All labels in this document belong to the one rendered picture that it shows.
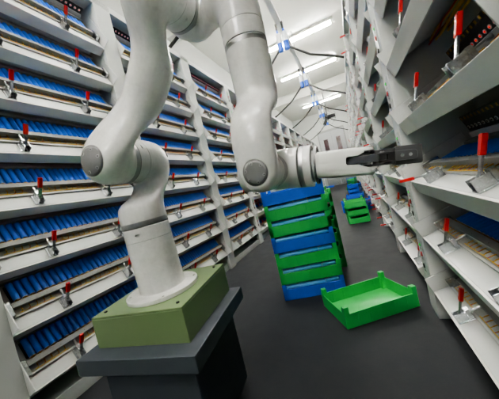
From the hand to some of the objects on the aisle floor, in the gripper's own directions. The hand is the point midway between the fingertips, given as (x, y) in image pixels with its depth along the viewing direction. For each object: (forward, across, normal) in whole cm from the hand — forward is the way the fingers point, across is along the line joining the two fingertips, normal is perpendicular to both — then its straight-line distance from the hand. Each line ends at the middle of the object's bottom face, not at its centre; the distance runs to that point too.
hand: (405, 154), depth 43 cm
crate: (-6, +54, +58) cm, 80 cm away
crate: (-32, +74, +62) cm, 102 cm away
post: (+25, +49, +54) cm, 78 cm away
